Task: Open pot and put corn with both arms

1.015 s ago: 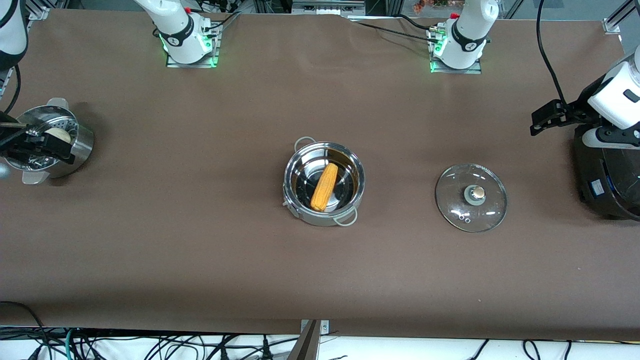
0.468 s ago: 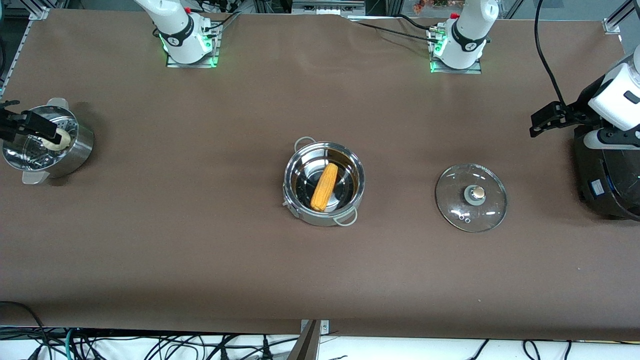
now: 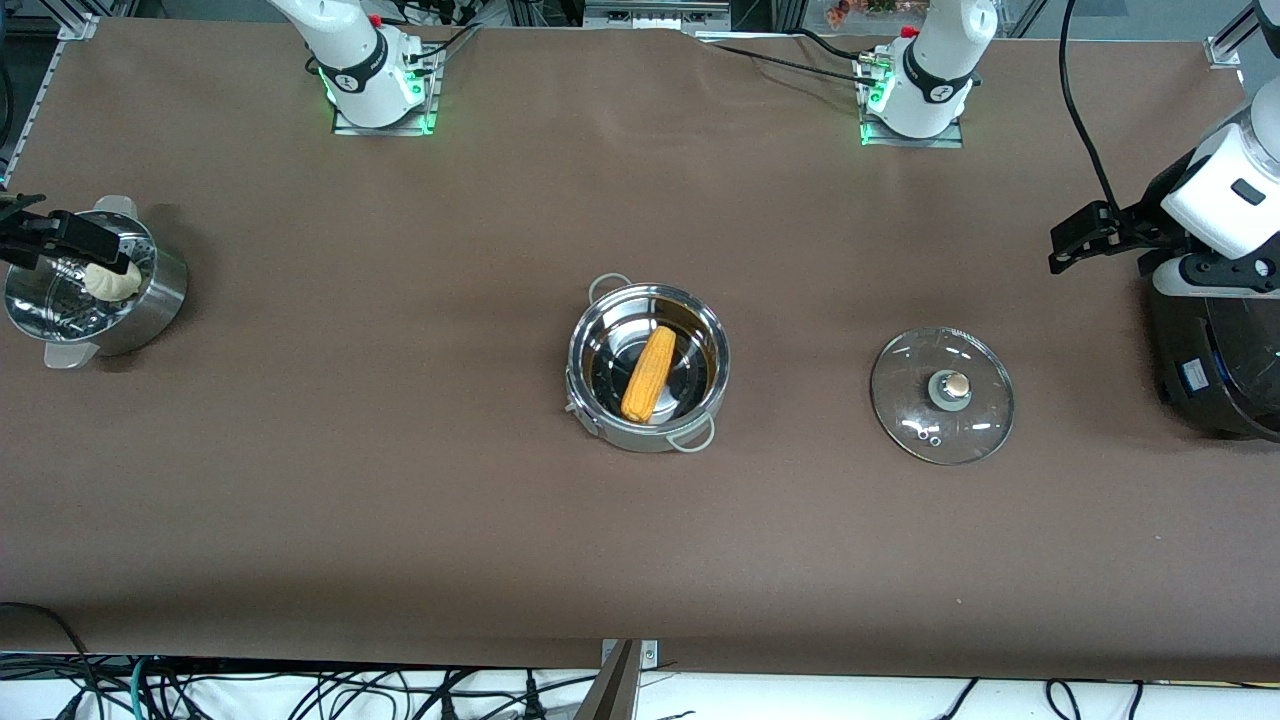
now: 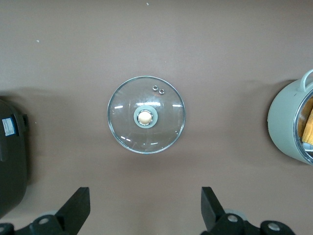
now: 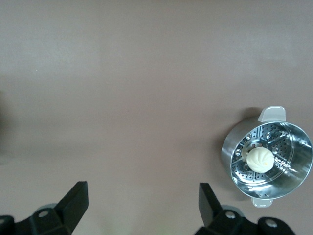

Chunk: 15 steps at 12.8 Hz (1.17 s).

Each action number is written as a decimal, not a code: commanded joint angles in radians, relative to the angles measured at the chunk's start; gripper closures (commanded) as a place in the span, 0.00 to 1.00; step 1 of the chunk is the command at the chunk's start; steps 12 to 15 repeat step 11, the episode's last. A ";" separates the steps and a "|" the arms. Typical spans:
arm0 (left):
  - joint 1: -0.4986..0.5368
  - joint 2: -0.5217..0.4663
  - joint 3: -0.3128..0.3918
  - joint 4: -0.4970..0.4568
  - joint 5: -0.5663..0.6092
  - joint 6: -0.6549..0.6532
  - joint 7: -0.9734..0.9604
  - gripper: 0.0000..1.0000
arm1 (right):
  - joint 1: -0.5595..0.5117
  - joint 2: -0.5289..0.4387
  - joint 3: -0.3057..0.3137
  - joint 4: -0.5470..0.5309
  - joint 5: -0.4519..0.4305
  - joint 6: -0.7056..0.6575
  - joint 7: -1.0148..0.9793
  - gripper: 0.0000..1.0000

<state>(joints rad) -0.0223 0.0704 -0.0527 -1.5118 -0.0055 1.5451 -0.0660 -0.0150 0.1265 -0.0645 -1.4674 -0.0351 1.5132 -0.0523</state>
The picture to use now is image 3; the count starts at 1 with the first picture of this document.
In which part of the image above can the glass pot lid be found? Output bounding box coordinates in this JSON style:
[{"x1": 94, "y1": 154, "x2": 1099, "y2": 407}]
[{"x1": 870, "y1": 327, "x2": 1016, "y2": 466}]

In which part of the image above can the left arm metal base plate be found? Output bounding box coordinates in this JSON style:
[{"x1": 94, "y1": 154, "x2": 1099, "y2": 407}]
[{"x1": 858, "y1": 55, "x2": 967, "y2": 149}]

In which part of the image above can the black rice cooker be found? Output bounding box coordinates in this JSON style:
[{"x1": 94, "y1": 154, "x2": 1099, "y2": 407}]
[{"x1": 1145, "y1": 288, "x2": 1280, "y2": 443}]

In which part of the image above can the white steamed bun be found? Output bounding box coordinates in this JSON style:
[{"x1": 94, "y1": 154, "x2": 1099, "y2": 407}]
[{"x1": 82, "y1": 260, "x2": 144, "y2": 301}]

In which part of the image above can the aluminium profile post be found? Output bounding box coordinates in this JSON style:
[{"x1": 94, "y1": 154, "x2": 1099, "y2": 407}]
[{"x1": 575, "y1": 638, "x2": 659, "y2": 720}]

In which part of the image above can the orange background item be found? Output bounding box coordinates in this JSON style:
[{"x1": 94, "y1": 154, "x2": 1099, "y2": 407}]
[{"x1": 825, "y1": 0, "x2": 903, "y2": 27}]

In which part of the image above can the grey metal box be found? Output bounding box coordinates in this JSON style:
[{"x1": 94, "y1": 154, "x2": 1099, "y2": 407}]
[{"x1": 584, "y1": 0, "x2": 733, "y2": 31}]

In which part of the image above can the long black base cable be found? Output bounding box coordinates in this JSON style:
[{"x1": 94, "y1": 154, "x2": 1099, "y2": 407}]
[{"x1": 712, "y1": 40, "x2": 883, "y2": 89}]

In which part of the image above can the aluminium corner profile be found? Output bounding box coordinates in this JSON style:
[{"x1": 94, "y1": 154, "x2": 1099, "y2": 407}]
[{"x1": 1205, "y1": 0, "x2": 1263, "y2": 69}]

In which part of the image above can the brown table mat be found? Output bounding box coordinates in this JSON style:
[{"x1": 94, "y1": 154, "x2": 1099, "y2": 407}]
[{"x1": 0, "y1": 18, "x2": 1280, "y2": 683}]

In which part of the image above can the yellow corn cob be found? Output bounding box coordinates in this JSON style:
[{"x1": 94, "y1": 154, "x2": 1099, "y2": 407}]
[{"x1": 620, "y1": 325, "x2": 678, "y2": 424}]

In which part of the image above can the steel steamer pot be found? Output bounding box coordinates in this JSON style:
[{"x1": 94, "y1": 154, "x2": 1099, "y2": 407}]
[{"x1": 5, "y1": 195, "x2": 190, "y2": 371}]

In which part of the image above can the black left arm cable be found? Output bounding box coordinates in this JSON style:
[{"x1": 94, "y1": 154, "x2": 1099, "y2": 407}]
[{"x1": 1060, "y1": 0, "x2": 1126, "y2": 213}]

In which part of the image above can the black floor cable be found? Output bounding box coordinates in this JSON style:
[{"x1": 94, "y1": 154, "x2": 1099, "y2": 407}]
[{"x1": 0, "y1": 601, "x2": 99, "y2": 720}]

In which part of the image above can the steel cooking pot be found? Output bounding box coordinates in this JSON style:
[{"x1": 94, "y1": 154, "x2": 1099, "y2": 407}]
[{"x1": 565, "y1": 272, "x2": 731, "y2": 454}]

